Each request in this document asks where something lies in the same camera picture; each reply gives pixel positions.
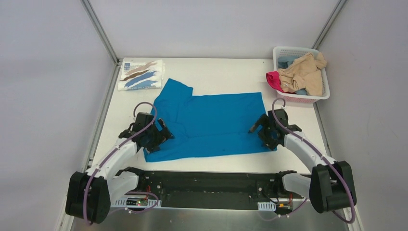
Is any blue polo shirt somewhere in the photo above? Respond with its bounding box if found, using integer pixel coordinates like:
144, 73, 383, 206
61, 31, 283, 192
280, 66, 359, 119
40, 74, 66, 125
144, 78, 269, 162

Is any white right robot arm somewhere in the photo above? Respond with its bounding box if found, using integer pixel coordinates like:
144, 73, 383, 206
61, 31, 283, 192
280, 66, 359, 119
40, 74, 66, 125
249, 109, 357, 213

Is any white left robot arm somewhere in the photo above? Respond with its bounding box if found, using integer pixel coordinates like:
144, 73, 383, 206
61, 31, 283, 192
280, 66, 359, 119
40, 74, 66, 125
65, 113, 174, 224

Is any pink t-shirt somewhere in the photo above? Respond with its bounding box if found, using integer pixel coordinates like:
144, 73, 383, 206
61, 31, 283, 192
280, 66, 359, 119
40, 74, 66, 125
266, 71, 283, 92

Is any grey-blue t-shirt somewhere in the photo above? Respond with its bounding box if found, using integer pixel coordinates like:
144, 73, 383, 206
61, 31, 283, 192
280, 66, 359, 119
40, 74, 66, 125
277, 56, 298, 69

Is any beige t-shirt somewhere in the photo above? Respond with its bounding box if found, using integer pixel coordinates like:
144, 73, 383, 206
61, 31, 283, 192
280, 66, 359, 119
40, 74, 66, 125
277, 52, 327, 97

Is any folded white printed t-shirt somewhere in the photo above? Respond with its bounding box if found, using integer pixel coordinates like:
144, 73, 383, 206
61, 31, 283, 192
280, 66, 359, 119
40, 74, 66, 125
117, 58, 165, 91

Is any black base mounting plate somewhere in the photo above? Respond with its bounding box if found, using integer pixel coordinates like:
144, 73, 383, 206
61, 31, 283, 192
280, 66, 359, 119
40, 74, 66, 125
125, 167, 301, 210

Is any white plastic laundry basket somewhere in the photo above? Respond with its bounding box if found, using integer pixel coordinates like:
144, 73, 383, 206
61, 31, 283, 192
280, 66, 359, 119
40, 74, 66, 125
272, 46, 330, 103

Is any white slotted cable duct left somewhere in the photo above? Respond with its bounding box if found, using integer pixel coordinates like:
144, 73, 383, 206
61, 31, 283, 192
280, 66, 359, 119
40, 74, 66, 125
111, 196, 162, 209

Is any white slotted cable duct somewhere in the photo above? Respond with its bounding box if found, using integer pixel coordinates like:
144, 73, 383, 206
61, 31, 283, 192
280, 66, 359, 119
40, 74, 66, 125
111, 196, 162, 209
257, 202, 276, 212

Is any white slotted cable duct right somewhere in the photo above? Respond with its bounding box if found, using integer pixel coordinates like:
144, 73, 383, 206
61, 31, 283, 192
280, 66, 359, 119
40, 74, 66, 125
257, 202, 276, 212

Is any aluminium front rail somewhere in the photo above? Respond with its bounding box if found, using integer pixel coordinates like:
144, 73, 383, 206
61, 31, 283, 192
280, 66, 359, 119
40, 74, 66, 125
68, 172, 110, 199

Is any aluminium frame post right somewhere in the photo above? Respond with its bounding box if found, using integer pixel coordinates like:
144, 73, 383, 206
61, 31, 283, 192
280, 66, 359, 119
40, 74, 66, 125
311, 0, 349, 50

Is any aluminium frame post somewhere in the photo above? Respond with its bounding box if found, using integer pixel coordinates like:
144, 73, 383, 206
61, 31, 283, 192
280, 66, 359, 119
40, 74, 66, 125
311, 0, 349, 50
80, 0, 119, 65

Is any aluminium frame post left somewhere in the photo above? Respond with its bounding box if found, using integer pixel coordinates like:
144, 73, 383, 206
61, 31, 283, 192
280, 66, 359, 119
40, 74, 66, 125
80, 0, 119, 65

